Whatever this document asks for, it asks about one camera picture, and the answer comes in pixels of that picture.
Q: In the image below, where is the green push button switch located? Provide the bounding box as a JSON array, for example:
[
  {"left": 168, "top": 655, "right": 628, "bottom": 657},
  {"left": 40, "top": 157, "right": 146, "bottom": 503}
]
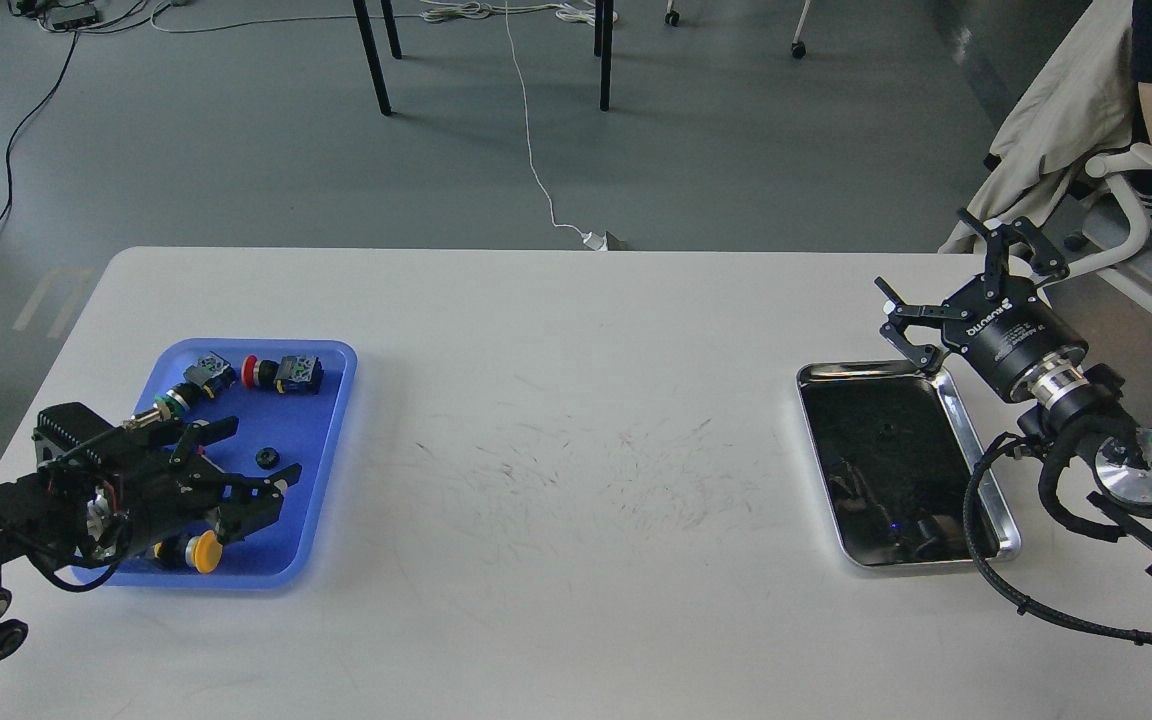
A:
[{"left": 122, "top": 353, "right": 238, "bottom": 430}]

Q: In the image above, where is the white floor cable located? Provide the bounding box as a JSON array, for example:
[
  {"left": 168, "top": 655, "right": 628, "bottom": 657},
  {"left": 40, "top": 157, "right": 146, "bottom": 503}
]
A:
[{"left": 151, "top": 0, "right": 629, "bottom": 252}]

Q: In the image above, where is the blue plastic tray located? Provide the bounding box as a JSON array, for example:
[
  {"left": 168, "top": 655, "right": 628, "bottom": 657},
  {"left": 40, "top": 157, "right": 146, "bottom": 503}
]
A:
[{"left": 109, "top": 338, "right": 357, "bottom": 591}]

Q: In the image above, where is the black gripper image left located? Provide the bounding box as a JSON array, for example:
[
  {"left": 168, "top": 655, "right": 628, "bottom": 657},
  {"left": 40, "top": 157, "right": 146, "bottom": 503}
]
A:
[{"left": 35, "top": 404, "right": 302, "bottom": 561}]

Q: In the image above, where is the yellow push button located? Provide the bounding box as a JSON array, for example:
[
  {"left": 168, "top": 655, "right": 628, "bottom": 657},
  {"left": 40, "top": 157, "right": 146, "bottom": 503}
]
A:
[{"left": 147, "top": 530, "right": 223, "bottom": 575}]

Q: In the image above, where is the red emergency stop button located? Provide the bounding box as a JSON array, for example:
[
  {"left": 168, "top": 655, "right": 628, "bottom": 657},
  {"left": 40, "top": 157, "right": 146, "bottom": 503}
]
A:
[{"left": 238, "top": 354, "right": 324, "bottom": 395}]

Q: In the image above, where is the black table leg left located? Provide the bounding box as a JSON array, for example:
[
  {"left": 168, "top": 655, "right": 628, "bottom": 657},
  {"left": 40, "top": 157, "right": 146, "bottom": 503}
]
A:
[{"left": 353, "top": 0, "right": 404, "bottom": 118}]

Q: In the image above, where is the black table leg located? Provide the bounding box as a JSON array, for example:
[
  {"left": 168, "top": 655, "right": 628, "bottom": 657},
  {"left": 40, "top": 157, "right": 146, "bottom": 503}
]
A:
[
  {"left": 593, "top": 0, "right": 614, "bottom": 111},
  {"left": 353, "top": 0, "right": 404, "bottom": 118}
]

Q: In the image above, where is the black braided cable right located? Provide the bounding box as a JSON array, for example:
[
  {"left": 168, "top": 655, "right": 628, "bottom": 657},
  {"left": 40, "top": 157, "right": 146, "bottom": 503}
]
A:
[{"left": 963, "top": 432, "right": 1152, "bottom": 655}]

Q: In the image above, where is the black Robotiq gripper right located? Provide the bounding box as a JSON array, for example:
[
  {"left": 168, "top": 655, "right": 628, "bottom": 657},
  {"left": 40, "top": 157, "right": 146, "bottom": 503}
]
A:
[{"left": 873, "top": 207, "right": 1117, "bottom": 406}]

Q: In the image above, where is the beige jacket on chair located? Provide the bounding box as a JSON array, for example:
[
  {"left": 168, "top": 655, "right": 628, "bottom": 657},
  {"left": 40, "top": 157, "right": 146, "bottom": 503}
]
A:
[{"left": 967, "top": 1, "right": 1137, "bottom": 225}]

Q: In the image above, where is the silver metal tray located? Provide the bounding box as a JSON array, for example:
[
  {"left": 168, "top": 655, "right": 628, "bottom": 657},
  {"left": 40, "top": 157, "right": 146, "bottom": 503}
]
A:
[{"left": 796, "top": 361, "right": 1021, "bottom": 573}]

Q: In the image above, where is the black table leg right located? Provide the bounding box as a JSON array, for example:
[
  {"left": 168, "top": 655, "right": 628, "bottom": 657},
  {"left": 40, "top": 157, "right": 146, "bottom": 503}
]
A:
[{"left": 593, "top": 0, "right": 614, "bottom": 111}]

